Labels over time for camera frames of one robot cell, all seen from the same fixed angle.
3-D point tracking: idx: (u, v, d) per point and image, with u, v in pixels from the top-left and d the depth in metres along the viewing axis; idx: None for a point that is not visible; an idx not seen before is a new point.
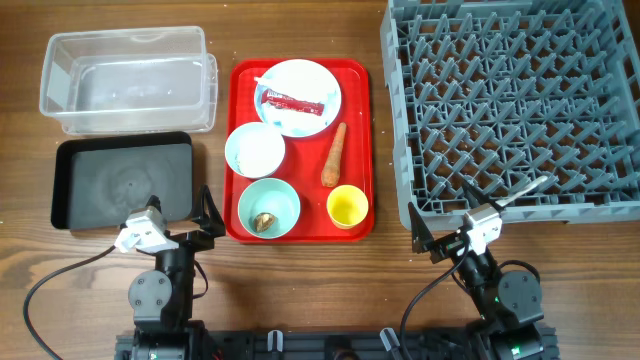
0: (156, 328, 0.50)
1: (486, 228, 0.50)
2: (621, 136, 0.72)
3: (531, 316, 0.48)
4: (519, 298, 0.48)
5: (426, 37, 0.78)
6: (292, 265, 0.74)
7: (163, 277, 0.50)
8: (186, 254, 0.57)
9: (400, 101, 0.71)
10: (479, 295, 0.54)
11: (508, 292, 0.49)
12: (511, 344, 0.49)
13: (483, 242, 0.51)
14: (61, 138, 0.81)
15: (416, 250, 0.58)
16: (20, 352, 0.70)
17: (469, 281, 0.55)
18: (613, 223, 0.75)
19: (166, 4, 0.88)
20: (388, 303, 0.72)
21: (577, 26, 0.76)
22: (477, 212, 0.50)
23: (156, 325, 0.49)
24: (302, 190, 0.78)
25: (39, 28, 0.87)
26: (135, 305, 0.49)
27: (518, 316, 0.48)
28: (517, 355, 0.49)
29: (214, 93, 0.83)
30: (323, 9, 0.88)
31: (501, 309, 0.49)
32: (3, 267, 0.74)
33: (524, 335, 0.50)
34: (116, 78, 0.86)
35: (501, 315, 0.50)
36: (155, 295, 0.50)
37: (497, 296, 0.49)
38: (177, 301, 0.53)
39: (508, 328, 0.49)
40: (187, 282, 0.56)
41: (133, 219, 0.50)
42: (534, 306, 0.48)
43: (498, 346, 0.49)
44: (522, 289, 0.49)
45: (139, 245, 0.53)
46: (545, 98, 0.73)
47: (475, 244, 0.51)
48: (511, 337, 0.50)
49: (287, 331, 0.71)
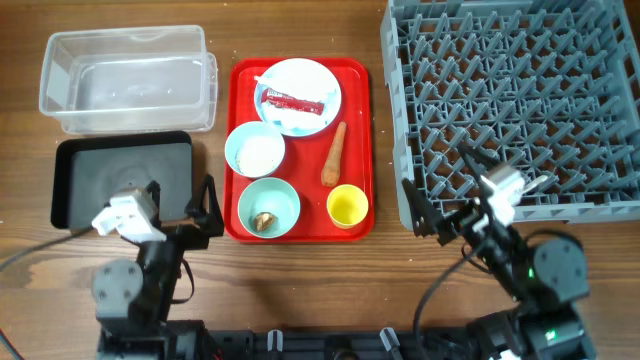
0: (122, 324, 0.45)
1: (508, 193, 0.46)
2: (622, 136, 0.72)
3: (572, 294, 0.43)
4: (557, 273, 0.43)
5: (426, 36, 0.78)
6: (292, 265, 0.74)
7: (133, 266, 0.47)
8: (174, 250, 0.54)
9: (400, 100, 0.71)
10: (506, 275, 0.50)
11: (545, 267, 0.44)
12: (545, 328, 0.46)
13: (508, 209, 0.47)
14: (61, 137, 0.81)
15: (420, 234, 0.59)
16: (21, 351, 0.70)
17: (491, 259, 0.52)
18: (613, 223, 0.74)
19: (166, 3, 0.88)
20: (388, 303, 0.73)
21: (578, 25, 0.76)
22: (494, 175, 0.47)
23: (123, 323, 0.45)
24: (302, 190, 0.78)
25: (38, 27, 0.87)
26: (99, 298, 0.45)
27: (558, 295, 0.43)
28: (552, 340, 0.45)
29: (214, 92, 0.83)
30: (323, 8, 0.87)
31: (535, 286, 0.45)
32: (3, 267, 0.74)
33: (560, 317, 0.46)
34: (115, 77, 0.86)
35: (537, 293, 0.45)
36: (121, 286, 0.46)
37: (532, 271, 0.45)
38: (150, 297, 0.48)
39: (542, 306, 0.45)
40: (169, 277, 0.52)
41: (118, 198, 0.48)
42: (577, 283, 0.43)
43: (531, 333, 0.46)
44: (561, 260, 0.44)
45: (121, 229, 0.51)
46: (545, 98, 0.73)
47: (500, 212, 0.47)
48: (545, 319, 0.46)
49: (287, 330, 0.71)
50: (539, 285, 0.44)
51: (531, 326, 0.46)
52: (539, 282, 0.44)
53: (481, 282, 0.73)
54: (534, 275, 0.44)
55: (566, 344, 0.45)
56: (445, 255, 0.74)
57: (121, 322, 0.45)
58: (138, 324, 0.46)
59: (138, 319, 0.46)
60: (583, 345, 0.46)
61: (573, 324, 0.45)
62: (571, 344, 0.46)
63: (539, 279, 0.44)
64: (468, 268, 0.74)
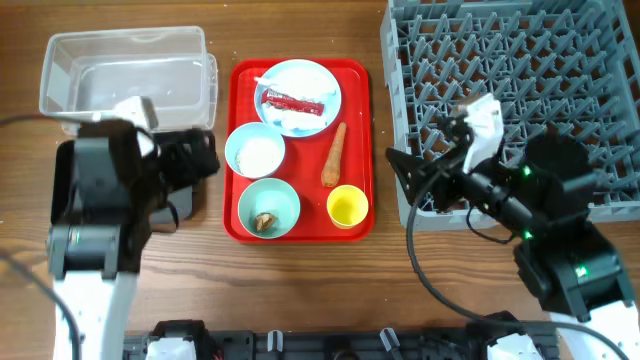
0: (100, 166, 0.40)
1: (486, 112, 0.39)
2: (621, 136, 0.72)
3: (580, 177, 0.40)
4: (557, 161, 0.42)
5: (426, 37, 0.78)
6: (292, 266, 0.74)
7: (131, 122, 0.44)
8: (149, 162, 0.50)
9: (400, 101, 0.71)
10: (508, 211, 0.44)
11: (543, 158, 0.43)
12: (575, 264, 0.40)
13: (491, 130, 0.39)
14: (61, 138, 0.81)
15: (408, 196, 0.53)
16: (21, 352, 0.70)
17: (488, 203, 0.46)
18: (613, 224, 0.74)
19: (166, 4, 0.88)
20: (388, 303, 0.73)
21: (577, 26, 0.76)
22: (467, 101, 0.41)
23: (105, 182, 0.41)
24: (302, 190, 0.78)
25: (39, 28, 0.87)
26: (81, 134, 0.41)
27: (563, 174, 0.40)
28: (583, 278, 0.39)
29: (214, 93, 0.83)
30: (323, 9, 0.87)
31: (539, 183, 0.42)
32: (3, 268, 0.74)
33: (588, 247, 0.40)
34: (116, 78, 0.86)
35: (542, 199, 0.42)
36: (109, 131, 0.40)
37: (531, 168, 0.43)
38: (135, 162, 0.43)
39: (555, 211, 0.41)
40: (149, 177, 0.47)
41: None
42: (582, 164, 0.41)
43: (553, 264, 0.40)
44: (559, 149, 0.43)
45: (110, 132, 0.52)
46: (545, 98, 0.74)
47: (481, 134, 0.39)
48: (572, 253, 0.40)
49: (287, 331, 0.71)
50: (542, 176, 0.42)
51: (552, 254, 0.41)
52: (541, 171, 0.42)
53: (481, 282, 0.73)
54: (533, 168, 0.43)
55: (599, 281, 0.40)
56: (445, 255, 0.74)
57: (103, 168, 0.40)
58: (119, 187, 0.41)
59: (121, 158, 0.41)
60: (617, 281, 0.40)
61: (608, 258, 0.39)
62: (604, 280, 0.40)
63: (538, 167, 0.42)
64: (468, 268, 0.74)
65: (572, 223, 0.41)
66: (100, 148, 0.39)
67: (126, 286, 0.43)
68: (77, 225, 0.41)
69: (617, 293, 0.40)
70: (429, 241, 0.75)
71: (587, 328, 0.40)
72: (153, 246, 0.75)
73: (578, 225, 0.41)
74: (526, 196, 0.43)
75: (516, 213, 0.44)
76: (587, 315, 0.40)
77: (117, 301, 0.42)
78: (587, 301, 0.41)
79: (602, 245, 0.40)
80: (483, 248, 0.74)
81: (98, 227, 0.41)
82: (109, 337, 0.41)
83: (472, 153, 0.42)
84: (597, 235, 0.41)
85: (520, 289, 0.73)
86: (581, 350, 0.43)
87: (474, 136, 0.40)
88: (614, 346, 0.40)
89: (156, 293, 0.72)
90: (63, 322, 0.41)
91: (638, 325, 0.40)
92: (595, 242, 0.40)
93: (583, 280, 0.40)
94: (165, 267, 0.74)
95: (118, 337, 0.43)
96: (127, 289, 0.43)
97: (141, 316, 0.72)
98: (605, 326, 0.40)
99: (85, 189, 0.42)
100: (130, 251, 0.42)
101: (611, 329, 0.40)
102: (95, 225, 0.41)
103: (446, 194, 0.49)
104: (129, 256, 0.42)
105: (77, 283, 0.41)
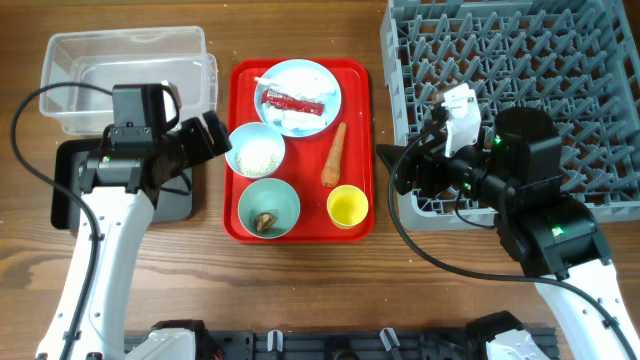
0: (130, 106, 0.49)
1: (460, 96, 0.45)
2: (622, 136, 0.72)
3: (544, 140, 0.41)
4: (523, 128, 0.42)
5: (426, 37, 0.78)
6: (292, 265, 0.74)
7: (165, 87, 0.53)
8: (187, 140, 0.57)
9: (400, 101, 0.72)
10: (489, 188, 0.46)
11: (511, 124, 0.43)
12: (552, 225, 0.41)
13: (466, 111, 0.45)
14: (61, 138, 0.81)
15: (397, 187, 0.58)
16: (21, 352, 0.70)
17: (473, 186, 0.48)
18: (613, 224, 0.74)
19: (166, 4, 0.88)
20: (388, 303, 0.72)
21: (577, 26, 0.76)
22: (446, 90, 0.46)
23: (136, 124, 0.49)
24: (302, 190, 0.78)
25: (39, 28, 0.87)
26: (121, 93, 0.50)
27: (529, 140, 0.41)
28: (560, 237, 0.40)
29: (214, 93, 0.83)
30: (323, 9, 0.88)
31: (510, 150, 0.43)
32: (3, 267, 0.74)
33: (565, 211, 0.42)
34: (116, 78, 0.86)
35: (515, 164, 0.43)
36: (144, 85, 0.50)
37: (498, 137, 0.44)
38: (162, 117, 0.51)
39: (526, 174, 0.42)
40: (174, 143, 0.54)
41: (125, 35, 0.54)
42: (546, 129, 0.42)
43: (534, 227, 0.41)
44: (529, 119, 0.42)
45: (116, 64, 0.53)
46: (545, 98, 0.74)
47: (457, 115, 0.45)
48: (550, 216, 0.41)
49: (287, 331, 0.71)
50: (511, 143, 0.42)
51: (530, 218, 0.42)
52: (510, 137, 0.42)
53: (481, 282, 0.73)
54: (501, 137, 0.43)
55: (576, 242, 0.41)
56: (445, 255, 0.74)
57: (137, 109, 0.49)
58: (150, 126, 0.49)
59: (150, 104, 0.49)
60: (592, 241, 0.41)
61: (585, 219, 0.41)
62: (581, 241, 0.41)
63: (504, 135, 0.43)
64: (468, 268, 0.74)
65: (544, 188, 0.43)
66: (140, 92, 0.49)
67: (143, 206, 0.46)
68: (106, 154, 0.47)
69: (593, 253, 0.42)
70: (429, 241, 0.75)
71: (567, 285, 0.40)
72: (153, 246, 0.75)
73: (553, 195, 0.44)
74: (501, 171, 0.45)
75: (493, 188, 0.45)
76: (565, 272, 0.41)
77: (136, 217, 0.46)
78: (564, 260, 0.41)
79: (579, 210, 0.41)
80: (483, 248, 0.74)
81: (131, 151, 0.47)
82: (123, 246, 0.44)
83: (453, 135, 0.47)
84: (572, 202, 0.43)
85: (520, 289, 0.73)
86: (561, 309, 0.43)
87: (450, 117, 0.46)
88: (593, 301, 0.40)
89: (156, 293, 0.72)
90: (85, 225, 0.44)
91: (616, 284, 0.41)
92: (571, 206, 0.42)
93: (560, 240, 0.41)
94: (165, 267, 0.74)
95: (128, 255, 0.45)
96: (142, 213, 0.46)
97: (141, 316, 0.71)
98: (581, 282, 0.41)
99: (117, 130, 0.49)
100: (150, 184, 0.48)
101: (589, 285, 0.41)
102: (122, 153, 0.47)
103: (430, 177, 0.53)
104: (147, 186, 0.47)
105: (101, 197, 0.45)
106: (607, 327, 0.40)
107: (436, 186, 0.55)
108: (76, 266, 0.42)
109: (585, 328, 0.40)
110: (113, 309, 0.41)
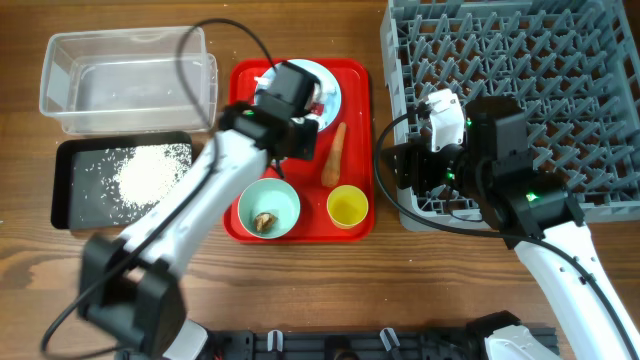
0: None
1: (444, 97, 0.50)
2: (622, 136, 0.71)
3: (510, 115, 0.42)
4: (488, 109, 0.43)
5: (426, 37, 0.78)
6: (292, 265, 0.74)
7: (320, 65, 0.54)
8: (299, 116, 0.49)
9: (400, 100, 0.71)
10: (469, 174, 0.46)
11: (479, 107, 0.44)
12: (526, 192, 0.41)
13: (448, 108, 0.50)
14: (61, 137, 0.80)
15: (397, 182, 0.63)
16: (21, 352, 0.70)
17: (455, 177, 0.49)
18: (613, 224, 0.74)
19: (167, 4, 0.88)
20: (388, 303, 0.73)
21: (577, 26, 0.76)
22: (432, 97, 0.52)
23: None
24: (303, 190, 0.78)
25: (40, 28, 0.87)
26: None
27: (495, 116, 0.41)
28: (534, 203, 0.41)
29: (214, 93, 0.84)
30: (323, 9, 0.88)
31: (481, 130, 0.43)
32: (3, 267, 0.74)
33: (542, 180, 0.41)
34: (116, 78, 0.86)
35: (483, 141, 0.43)
36: None
37: (471, 120, 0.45)
38: None
39: (498, 150, 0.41)
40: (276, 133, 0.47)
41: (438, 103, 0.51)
42: (514, 108, 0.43)
43: (509, 196, 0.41)
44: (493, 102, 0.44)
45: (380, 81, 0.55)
46: (545, 98, 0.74)
47: (442, 110, 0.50)
48: (524, 185, 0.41)
49: (287, 331, 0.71)
50: (482, 122, 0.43)
51: (506, 188, 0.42)
52: (479, 117, 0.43)
53: (481, 282, 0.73)
54: (473, 118, 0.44)
55: (551, 207, 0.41)
56: (445, 254, 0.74)
57: None
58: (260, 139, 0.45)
59: None
60: (567, 206, 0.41)
61: (557, 184, 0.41)
62: (556, 208, 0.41)
63: (475, 116, 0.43)
64: (468, 268, 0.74)
65: (518, 162, 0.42)
66: None
67: None
68: None
69: (567, 215, 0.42)
70: (429, 241, 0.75)
71: (543, 245, 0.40)
72: None
73: (529, 171, 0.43)
74: (475, 154, 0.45)
75: (472, 175, 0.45)
76: (541, 234, 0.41)
77: None
78: (541, 225, 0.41)
79: (555, 180, 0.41)
80: (483, 247, 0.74)
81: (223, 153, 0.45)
82: None
83: (436, 129, 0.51)
84: (550, 173, 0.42)
85: (520, 289, 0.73)
86: (539, 268, 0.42)
87: (433, 111, 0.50)
88: (572, 260, 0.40)
89: None
90: None
91: (591, 242, 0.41)
92: (548, 178, 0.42)
93: (535, 206, 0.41)
94: None
95: None
96: None
97: None
98: (561, 242, 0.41)
99: None
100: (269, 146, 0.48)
101: (566, 245, 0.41)
102: None
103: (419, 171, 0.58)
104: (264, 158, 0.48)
105: None
106: (584, 284, 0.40)
107: (424, 182, 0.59)
108: (192, 172, 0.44)
109: (563, 285, 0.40)
110: (219, 201, 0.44)
